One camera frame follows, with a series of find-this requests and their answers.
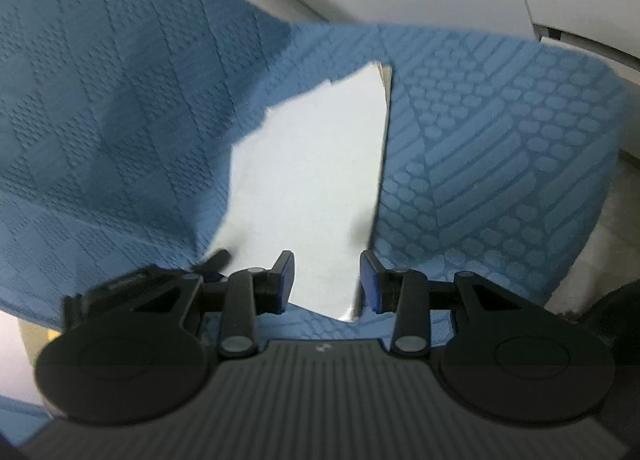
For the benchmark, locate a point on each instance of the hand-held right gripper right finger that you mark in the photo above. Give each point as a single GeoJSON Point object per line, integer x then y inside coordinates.
{"type": "Point", "coordinates": [370, 282]}

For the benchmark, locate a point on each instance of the blue textured seat cushion cover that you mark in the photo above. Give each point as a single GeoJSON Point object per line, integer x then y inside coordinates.
{"type": "Point", "coordinates": [500, 165]}

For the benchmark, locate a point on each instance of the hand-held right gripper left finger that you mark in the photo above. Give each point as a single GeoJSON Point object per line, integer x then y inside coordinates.
{"type": "Point", "coordinates": [285, 285]}

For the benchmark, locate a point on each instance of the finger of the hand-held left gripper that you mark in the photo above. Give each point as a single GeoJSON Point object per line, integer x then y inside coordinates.
{"type": "Point", "coordinates": [215, 259]}

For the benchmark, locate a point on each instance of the dark cloth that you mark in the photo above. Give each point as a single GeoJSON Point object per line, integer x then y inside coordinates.
{"type": "Point", "coordinates": [615, 310]}

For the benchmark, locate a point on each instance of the white paper sheet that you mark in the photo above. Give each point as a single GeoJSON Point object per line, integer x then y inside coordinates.
{"type": "Point", "coordinates": [310, 165]}

